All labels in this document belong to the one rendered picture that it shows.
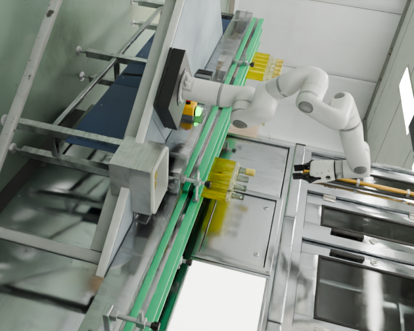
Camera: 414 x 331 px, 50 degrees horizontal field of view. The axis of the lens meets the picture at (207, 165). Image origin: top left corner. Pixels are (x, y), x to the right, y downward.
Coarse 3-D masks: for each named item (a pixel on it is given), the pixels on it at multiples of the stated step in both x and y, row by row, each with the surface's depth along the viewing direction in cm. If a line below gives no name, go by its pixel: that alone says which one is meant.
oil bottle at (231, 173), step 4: (212, 168) 205; (216, 168) 205; (220, 168) 205; (224, 168) 205; (228, 168) 206; (212, 172) 203; (216, 172) 203; (220, 172) 203; (224, 172) 203; (228, 172) 203; (232, 172) 204; (236, 172) 204; (228, 176) 202; (232, 176) 202; (236, 176) 203; (236, 180) 204
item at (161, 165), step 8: (168, 152) 169; (160, 160) 160; (160, 168) 174; (152, 176) 155; (160, 176) 177; (152, 184) 157; (160, 184) 179; (152, 192) 160; (160, 192) 177; (152, 200) 163; (160, 200) 174; (152, 208) 165
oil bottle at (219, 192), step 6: (204, 186) 196; (216, 186) 196; (222, 186) 197; (228, 186) 197; (204, 192) 196; (210, 192) 195; (216, 192) 194; (222, 192) 194; (228, 192) 194; (216, 198) 197; (222, 198) 196; (228, 198) 195
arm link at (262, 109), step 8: (272, 80) 163; (256, 88) 168; (264, 88) 165; (272, 88) 162; (256, 96) 165; (264, 96) 163; (272, 96) 164; (280, 96) 163; (256, 104) 163; (264, 104) 162; (272, 104) 163; (232, 112) 172; (240, 112) 168; (248, 112) 165; (256, 112) 163; (264, 112) 162; (272, 112) 163; (232, 120) 173; (240, 120) 170; (248, 120) 168; (256, 120) 167; (264, 120) 166; (240, 128) 176
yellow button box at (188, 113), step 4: (188, 104) 208; (192, 104) 208; (196, 104) 212; (184, 108) 207; (188, 108) 206; (192, 108) 206; (184, 112) 208; (188, 112) 208; (192, 112) 207; (184, 116) 210; (188, 116) 209; (192, 116) 209
